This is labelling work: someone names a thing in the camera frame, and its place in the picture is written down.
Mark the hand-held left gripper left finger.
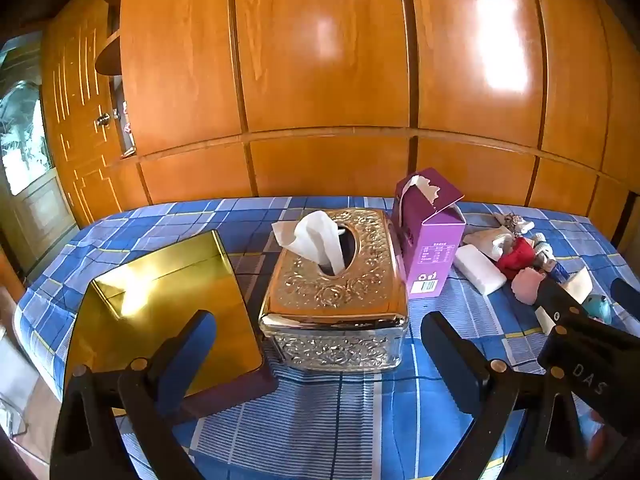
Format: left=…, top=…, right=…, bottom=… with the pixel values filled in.
left=50, top=310, right=217, bottom=480

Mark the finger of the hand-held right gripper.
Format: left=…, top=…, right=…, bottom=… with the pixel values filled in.
left=612, top=277, right=640, bottom=321
left=532, top=280, right=590, bottom=333

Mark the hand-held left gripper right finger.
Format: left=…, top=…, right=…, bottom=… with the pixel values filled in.
left=421, top=311, right=601, bottom=480

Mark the teal plush toy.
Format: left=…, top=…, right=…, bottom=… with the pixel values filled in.
left=585, top=294, right=614, bottom=323

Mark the pink dishcloth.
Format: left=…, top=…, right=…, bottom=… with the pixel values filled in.
left=511, top=267, right=551, bottom=305

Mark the dark blue tissue pack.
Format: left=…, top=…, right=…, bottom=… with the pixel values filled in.
left=542, top=255, right=572, bottom=286

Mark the gold metal tin box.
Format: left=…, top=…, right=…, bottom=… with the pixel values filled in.
left=64, top=230, right=266, bottom=403

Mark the red fuzzy sock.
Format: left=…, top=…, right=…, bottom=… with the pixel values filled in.
left=497, top=236, right=537, bottom=280

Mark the white plastic packet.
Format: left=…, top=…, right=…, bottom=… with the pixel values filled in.
left=453, top=243, right=507, bottom=295

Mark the zebra patterned scrunchie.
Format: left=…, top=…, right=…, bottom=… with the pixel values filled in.
left=492, top=212, right=536, bottom=235

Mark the person's right hand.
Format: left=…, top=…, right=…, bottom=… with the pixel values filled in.
left=588, top=407, right=624, bottom=456

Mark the dark maroon tin lid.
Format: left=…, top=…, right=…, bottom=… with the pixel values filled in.
left=112, top=360, right=280, bottom=423

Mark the purple tissue carton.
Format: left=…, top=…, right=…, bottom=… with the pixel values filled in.
left=390, top=167, right=467, bottom=301

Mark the ornate gold tissue box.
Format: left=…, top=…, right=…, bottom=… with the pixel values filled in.
left=257, top=207, right=410, bottom=373

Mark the blue plaid bedsheet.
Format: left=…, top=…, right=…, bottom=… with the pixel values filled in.
left=14, top=196, right=640, bottom=480

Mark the white tissue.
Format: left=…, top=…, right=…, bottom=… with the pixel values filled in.
left=271, top=210, right=346, bottom=277

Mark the pink shelf ornament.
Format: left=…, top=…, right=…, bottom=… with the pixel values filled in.
left=114, top=100, right=137, bottom=157

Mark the wooden door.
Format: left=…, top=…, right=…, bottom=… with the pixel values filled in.
left=40, top=0, right=127, bottom=227

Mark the frosted glass door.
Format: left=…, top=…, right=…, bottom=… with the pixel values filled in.
left=0, top=35, right=76, bottom=281

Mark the wooden wardrobe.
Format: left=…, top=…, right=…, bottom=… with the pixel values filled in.
left=95, top=0, right=640, bottom=256

